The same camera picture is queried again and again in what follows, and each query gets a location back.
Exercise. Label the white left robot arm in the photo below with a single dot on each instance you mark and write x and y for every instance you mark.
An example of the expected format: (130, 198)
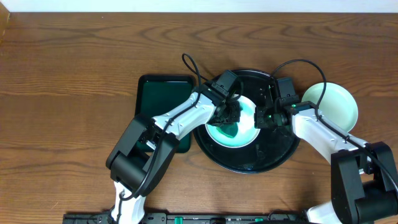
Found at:
(144, 151)

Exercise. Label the black rectangular water tray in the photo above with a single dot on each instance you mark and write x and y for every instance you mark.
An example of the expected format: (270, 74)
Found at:
(158, 94)

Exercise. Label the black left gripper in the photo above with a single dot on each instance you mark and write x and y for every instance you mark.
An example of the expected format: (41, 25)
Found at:
(228, 113)

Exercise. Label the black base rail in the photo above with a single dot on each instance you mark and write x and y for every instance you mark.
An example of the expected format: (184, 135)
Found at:
(163, 218)

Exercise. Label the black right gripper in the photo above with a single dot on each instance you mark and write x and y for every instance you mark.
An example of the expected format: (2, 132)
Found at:
(259, 121)

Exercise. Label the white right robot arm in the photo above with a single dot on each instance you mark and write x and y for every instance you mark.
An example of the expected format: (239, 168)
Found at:
(363, 175)

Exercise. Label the green scouring sponge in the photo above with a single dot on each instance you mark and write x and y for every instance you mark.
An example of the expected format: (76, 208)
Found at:
(228, 130)

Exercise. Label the black round serving tray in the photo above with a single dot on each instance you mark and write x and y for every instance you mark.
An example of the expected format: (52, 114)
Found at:
(271, 148)

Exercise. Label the white plate front green stain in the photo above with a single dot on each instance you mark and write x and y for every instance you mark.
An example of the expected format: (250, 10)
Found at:
(339, 106)

